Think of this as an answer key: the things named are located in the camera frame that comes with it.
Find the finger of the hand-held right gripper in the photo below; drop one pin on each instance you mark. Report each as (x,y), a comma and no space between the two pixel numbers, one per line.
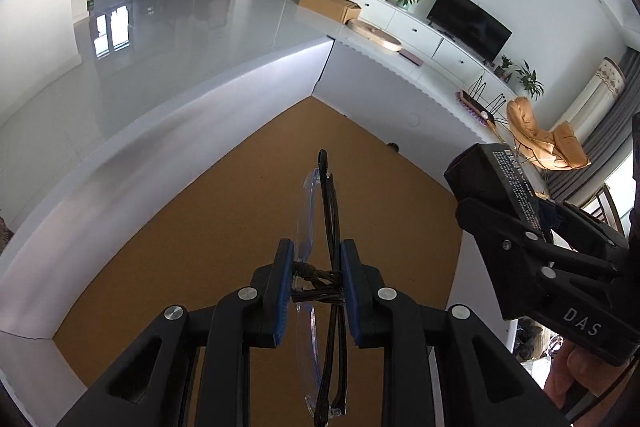
(510,227)
(590,232)

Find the pink flat mat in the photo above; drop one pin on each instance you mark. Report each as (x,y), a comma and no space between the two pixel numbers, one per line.
(411,57)

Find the slatted wooden chair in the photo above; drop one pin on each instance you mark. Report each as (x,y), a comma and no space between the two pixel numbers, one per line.
(607,204)

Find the brown cardboard shipping box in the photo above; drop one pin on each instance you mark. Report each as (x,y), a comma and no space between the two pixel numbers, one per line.
(330,4)

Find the small potted plant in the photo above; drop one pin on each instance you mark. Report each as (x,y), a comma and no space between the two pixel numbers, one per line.
(505,63)

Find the orange butterfly chair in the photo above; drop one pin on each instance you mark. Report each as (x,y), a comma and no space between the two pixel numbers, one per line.
(545,139)

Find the long white TV cabinet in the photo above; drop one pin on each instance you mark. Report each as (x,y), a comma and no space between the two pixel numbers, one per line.
(450,52)

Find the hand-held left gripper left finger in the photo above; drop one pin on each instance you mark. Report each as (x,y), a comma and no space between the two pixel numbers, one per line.
(282,292)

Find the person's right hand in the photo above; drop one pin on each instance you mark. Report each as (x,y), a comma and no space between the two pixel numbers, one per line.
(575,372)

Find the white cardboard box container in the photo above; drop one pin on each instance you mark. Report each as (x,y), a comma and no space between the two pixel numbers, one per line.
(225,217)

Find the grey curtain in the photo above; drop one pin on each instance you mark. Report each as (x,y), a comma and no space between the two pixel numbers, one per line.
(605,142)

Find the floor-standing air conditioner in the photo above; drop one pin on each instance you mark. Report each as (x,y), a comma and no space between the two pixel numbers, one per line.
(595,97)

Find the black printed product carton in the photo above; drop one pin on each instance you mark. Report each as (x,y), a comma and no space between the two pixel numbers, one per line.
(480,172)

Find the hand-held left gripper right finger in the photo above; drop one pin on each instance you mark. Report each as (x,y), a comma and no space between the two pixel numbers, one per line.
(350,297)

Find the broad-leaf potted plant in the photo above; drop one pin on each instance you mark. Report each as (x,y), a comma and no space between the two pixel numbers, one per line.
(530,79)

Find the clear-lens black-frame glasses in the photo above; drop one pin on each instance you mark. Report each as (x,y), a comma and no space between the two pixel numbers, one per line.
(332,227)

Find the hairpin-leg bench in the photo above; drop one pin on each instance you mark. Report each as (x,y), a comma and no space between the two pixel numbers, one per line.
(472,104)

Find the round wooden tray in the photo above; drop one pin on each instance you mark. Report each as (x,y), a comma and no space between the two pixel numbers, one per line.
(375,34)

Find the floral seat cushion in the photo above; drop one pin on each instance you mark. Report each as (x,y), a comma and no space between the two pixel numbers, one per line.
(5,232)

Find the black flat television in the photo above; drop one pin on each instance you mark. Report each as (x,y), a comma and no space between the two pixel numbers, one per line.
(470,22)

